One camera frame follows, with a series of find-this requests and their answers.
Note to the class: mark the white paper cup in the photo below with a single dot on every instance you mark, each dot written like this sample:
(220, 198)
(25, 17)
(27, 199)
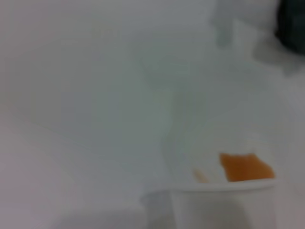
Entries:
(226, 207)

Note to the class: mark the dark blue rag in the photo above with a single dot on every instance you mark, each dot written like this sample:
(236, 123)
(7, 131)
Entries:
(293, 23)

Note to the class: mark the large brown water stain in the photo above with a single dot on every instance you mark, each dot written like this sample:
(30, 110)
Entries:
(243, 167)

